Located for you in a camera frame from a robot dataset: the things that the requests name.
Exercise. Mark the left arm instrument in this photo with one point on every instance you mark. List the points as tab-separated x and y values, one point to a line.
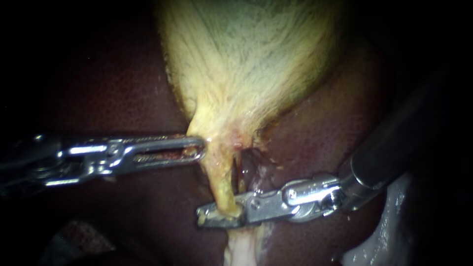
74	159

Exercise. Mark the right arm instrument jaw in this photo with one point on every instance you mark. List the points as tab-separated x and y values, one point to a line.
245	199
221	221

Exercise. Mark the right arm instrument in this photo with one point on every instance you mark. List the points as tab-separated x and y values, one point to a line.
306	199

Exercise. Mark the left arm instrument jaw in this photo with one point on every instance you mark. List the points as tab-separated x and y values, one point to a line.
162	150

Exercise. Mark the gallbladder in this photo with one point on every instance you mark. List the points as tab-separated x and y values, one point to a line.
244	66

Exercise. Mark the dark right arm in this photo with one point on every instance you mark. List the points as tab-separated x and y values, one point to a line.
402	136

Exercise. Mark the thin tube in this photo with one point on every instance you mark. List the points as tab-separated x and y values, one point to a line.
221	177
241	177

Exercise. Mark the dark red liver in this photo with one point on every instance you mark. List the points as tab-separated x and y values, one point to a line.
317	144

